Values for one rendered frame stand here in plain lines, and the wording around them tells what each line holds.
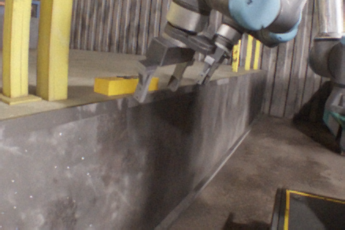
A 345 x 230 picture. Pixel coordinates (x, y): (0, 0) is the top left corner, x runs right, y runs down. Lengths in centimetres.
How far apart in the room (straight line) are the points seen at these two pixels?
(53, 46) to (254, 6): 48
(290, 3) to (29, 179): 67
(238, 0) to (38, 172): 54
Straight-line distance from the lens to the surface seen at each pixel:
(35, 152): 58
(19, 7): 67
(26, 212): 64
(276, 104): 421
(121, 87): 79
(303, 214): 105
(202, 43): 52
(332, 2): 109
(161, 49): 53
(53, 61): 66
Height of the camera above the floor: 86
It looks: 9 degrees down
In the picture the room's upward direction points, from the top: 5 degrees clockwise
